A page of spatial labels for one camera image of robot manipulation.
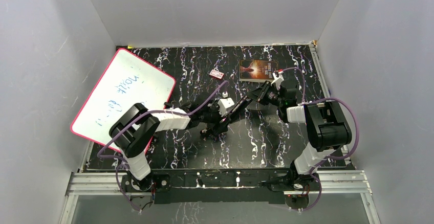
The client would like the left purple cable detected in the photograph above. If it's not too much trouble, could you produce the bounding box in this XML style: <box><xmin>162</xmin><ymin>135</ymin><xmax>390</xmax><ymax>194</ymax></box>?
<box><xmin>97</xmin><ymin>80</ymin><xmax>229</xmax><ymax>213</ymax></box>

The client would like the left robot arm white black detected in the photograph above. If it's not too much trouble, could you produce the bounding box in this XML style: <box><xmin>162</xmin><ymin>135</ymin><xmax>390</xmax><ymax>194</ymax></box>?
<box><xmin>109</xmin><ymin>100</ymin><xmax>232</xmax><ymax>191</ymax></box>

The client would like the dark paperback book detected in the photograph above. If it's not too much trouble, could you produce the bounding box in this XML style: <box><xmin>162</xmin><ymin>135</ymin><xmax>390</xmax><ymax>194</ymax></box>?
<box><xmin>239</xmin><ymin>60</ymin><xmax>279</xmax><ymax>83</ymax></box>

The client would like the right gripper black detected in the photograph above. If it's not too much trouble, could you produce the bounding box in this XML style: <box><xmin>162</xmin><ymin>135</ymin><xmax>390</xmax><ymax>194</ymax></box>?
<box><xmin>245</xmin><ymin>80</ymin><xmax>284</xmax><ymax>107</ymax></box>

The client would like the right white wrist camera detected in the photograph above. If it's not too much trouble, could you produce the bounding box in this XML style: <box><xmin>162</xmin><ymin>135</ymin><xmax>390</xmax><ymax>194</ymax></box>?
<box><xmin>271</xmin><ymin>70</ymin><xmax>284</xmax><ymax>90</ymax></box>

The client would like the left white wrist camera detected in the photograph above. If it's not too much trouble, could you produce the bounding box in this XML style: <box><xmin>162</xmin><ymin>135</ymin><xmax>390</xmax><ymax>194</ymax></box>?
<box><xmin>218</xmin><ymin>92</ymin><xmax>235</xmax><ymax>117</ymax></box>

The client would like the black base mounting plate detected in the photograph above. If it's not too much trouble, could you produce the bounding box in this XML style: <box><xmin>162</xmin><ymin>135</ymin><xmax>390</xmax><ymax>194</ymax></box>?
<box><xmin>119</xmin><ymin>168</ymin><xmax>319</xmax><ymax>205</ymax></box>

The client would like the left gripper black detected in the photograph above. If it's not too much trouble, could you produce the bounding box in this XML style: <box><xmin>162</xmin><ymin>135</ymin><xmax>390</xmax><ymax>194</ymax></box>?
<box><xmin>200</xmin><ymin>101</ymin><xmax>230</xmax><ymax>135</ymax></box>

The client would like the black stapler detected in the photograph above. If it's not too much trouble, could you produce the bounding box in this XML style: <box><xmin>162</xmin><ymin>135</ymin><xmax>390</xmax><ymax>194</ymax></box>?
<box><xmin>200</xmin><ymin>96</ymin><xmax>252</xmax><ymax>138</ymax></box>

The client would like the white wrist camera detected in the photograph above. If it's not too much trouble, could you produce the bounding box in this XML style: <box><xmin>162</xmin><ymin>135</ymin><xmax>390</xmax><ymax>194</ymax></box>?
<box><xmin>271</xmin><ymin>70</ymin><xmax>284</xmax><ymax>90</ymax></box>
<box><xmin>218</xmin><ymin>92</ymin><xmax>235</xmax><ymax>117</ymax></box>

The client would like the aluminium frame rail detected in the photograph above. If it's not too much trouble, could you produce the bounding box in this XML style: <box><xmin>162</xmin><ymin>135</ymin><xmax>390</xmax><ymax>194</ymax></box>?
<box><xmin>60</xmin><ymin>169</ymin><xmax>380</xmax><ymax>223</ymax></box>

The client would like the pink-framed whiteboard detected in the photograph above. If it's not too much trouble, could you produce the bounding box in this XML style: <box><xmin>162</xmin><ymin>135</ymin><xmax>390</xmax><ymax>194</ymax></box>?
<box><xmin>70</xmin><ymin>49</ymin><xmax>176</xmax><ymax>145</ymax></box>

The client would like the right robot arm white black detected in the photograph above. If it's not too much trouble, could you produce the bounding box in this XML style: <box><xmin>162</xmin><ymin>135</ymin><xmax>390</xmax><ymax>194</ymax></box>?
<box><xmin>246</xmin><ymin>82</ymin><xmax>352</xmax><ymax>190</ymax></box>

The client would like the small red staple box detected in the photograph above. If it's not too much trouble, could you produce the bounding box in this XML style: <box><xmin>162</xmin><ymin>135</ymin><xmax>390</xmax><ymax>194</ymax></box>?
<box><xmin>209</xmin><ymin>70</ymin><xmax>224</xmax><ymax>80</ymax></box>

